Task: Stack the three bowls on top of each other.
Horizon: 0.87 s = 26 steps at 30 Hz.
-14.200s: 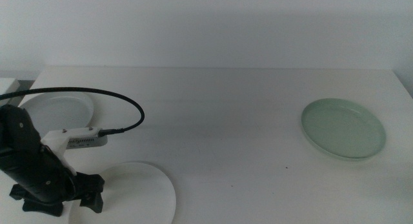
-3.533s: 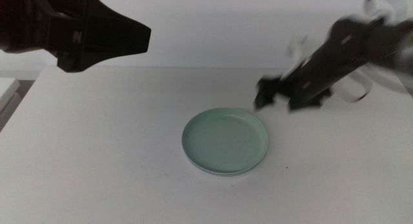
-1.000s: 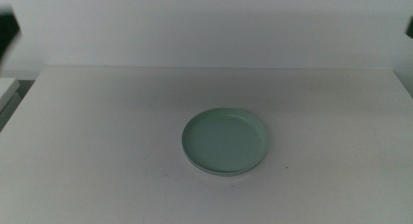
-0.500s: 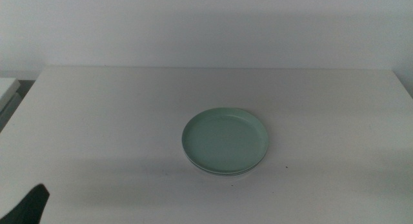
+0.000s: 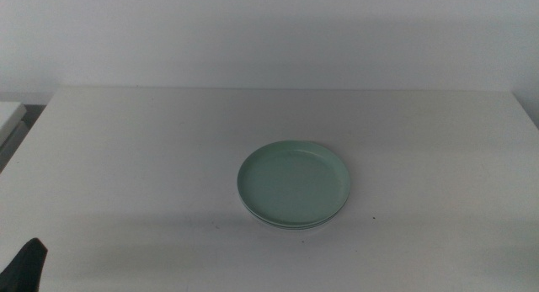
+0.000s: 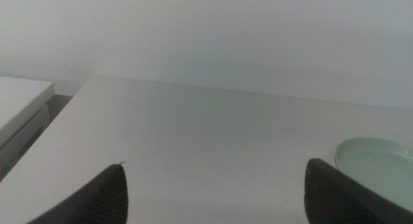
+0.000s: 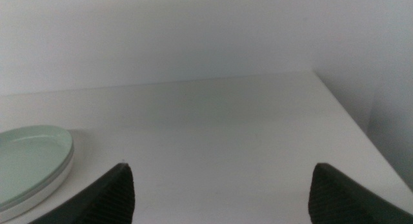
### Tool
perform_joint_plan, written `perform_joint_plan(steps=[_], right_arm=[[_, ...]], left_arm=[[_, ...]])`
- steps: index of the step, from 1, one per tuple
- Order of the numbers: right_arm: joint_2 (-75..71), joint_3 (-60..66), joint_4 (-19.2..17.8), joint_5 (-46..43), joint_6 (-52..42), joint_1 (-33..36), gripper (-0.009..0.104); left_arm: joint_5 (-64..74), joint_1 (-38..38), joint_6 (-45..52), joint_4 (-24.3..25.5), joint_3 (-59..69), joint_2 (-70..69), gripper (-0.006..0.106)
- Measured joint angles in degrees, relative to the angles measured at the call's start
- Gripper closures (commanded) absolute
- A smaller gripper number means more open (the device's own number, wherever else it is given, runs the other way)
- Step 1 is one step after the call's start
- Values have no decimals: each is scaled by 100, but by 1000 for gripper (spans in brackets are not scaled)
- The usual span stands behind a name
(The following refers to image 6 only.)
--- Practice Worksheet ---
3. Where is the white side cabinet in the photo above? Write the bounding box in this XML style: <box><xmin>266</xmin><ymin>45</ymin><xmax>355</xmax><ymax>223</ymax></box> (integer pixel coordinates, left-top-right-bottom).
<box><xmin>0</xmin><ymin>76</ymin><xmax>56</xmax><ymax>180</ymax></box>

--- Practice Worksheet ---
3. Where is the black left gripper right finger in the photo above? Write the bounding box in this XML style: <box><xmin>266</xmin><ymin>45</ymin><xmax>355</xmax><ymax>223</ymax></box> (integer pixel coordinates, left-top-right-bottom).
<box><xmin>303</xmin><ymin>158</ymin><xmax>413</xmax><ymax>224</ymax></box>

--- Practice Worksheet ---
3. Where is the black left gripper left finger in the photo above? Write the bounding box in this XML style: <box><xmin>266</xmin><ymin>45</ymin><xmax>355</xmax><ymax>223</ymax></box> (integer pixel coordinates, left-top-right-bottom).
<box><xmin>27</xmin><ymin>161</ymin><xmax>129</xmax><ymax>224</ymax></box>

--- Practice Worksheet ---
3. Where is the pale green shallow bowl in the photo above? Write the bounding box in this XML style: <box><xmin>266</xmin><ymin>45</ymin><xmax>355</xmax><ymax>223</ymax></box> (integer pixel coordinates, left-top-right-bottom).
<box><xmin>334</xmin><ymin>136</ymin><xmax>413</xmax><ymax>215</ymax></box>

